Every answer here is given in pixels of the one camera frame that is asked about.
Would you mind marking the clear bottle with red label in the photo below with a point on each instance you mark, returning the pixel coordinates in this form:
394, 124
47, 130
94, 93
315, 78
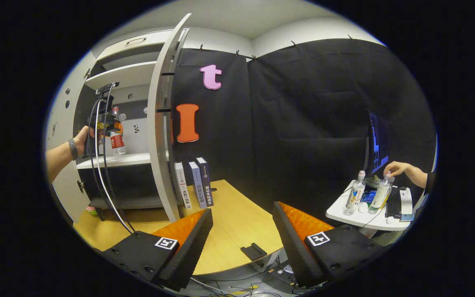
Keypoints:
117, 142

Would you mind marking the black keyboard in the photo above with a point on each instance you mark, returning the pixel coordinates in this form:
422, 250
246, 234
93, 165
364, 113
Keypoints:
393, 204

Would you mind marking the white book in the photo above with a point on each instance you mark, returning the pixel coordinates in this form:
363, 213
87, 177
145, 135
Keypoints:
183, 185

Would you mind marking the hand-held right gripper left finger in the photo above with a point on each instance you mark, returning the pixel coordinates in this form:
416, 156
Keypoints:
192, 247

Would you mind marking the white side table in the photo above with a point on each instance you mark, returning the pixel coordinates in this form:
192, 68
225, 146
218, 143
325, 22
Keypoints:
344, 216

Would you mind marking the white cabinet door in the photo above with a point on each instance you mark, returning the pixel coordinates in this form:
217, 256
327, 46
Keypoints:
62, 194
161, 144

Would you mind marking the clear bottle with yellow label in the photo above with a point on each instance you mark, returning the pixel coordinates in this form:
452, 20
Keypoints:
355, 196

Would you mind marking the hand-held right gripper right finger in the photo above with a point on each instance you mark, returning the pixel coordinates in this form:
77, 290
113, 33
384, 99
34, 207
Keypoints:
293, 247

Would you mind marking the light blue book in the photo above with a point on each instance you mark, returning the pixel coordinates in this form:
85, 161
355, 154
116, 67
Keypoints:
197, 185

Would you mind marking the clear bottle with green label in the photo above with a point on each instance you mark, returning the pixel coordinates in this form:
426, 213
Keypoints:
381, 196

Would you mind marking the black angled stand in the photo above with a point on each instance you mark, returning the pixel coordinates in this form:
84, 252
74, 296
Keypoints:
254, 251

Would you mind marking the black backdrop cloth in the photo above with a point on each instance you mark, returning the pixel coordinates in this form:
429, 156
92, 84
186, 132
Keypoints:
303, 123

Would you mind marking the white open cabinet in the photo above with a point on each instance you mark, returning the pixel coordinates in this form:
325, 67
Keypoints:
118, 76

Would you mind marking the computer monitor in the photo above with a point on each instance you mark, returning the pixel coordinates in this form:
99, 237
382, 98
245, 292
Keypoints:
375, 144

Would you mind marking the blue packet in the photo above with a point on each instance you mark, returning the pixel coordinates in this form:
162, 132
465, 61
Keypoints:
368, 197

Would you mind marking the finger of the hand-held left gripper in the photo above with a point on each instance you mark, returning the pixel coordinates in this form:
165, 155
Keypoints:
117, 126

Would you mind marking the dark blue book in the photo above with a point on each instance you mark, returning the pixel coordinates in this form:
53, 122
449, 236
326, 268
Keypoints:
205, 181

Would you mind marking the dark wristband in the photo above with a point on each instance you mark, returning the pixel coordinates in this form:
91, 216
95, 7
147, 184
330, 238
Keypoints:
73, 149

